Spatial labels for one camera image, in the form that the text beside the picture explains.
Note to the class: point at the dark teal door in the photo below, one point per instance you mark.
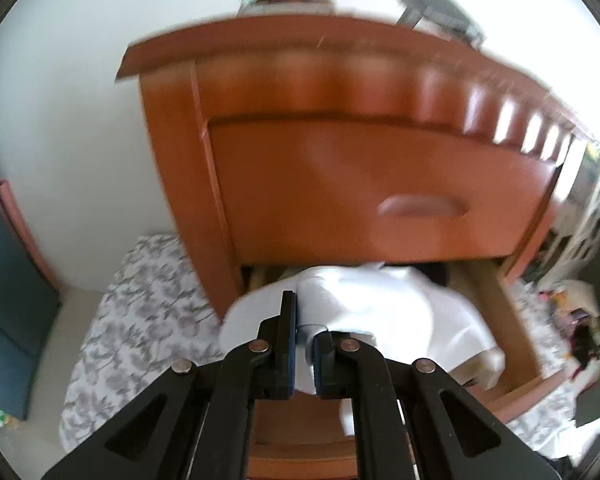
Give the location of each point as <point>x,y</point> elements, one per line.
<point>10,285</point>

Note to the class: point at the wooden drawer with closed front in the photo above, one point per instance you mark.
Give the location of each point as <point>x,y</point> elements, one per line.
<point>330,185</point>

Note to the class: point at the black toy figure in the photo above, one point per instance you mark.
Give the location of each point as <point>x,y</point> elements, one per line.
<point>590,342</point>

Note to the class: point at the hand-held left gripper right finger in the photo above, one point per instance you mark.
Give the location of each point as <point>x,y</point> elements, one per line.
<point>321,360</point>

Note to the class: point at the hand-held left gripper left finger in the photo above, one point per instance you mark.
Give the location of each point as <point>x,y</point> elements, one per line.
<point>291,340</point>

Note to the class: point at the floral blanket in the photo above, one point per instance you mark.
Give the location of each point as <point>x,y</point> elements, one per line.
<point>130,310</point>

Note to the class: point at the wooden nightstand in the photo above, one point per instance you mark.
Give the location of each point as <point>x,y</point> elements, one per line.
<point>170,110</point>

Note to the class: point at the white garment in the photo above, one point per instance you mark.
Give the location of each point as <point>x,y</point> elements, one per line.
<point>380,305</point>

